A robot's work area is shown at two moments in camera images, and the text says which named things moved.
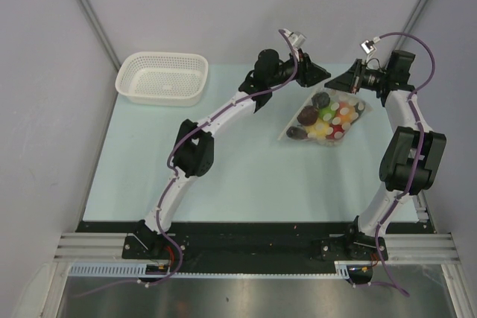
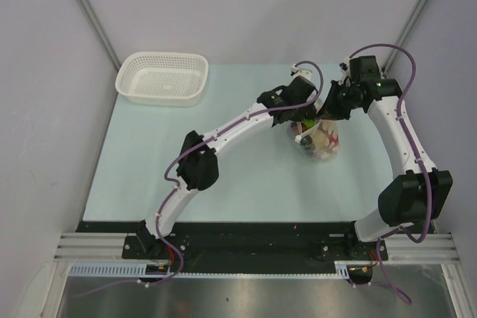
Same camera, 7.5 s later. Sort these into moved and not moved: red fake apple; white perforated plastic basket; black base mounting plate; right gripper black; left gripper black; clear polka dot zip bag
Moved: red fake apple; left gripper black; right gripper black; clear polka dot zip bag
Not moved: white perforated plastic basket; black base mounting plate
